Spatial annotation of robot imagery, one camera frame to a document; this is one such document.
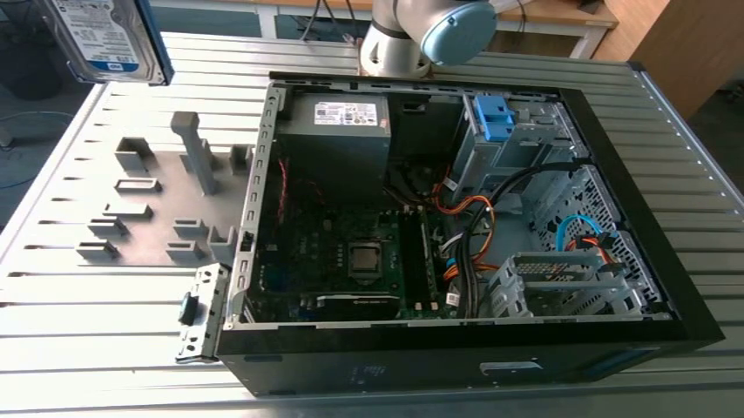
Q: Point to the hard disk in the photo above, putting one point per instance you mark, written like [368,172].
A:
[110,39]

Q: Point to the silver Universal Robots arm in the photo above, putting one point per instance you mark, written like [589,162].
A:
[396,48]

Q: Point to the silver metal disk bay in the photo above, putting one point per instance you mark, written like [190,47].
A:
[559,285]

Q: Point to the CPU socket with CPU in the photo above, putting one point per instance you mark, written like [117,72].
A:
[366,260]

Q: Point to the grey power supply unit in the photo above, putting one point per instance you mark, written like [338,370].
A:
[332,165]

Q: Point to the black RAM slot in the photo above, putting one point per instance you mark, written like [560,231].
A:
[410,261]

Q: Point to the green RAM stick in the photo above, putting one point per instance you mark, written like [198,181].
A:
[429,261]

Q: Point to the green motherboard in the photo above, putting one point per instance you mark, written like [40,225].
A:
[308,261]

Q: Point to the black graphics card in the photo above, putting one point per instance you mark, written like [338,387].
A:
[361,307]

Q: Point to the silver metal drive cage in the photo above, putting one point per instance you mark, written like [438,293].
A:
[523,152]

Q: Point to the blue plastic bay latch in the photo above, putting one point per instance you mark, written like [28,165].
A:
[495,113]

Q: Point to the black open PC case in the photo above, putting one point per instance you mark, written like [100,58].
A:
[406,361]

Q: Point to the grey parts rack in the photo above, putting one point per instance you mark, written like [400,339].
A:
[157,235]

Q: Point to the wooden cabinet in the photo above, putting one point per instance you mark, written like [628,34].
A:
[686,43]

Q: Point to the black office chair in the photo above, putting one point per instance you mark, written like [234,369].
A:
[30,78]

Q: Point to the metal bracket with black latch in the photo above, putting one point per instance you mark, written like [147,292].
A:
[209,305]

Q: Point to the wooden desk with white frame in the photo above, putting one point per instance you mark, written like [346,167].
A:
[559,13]

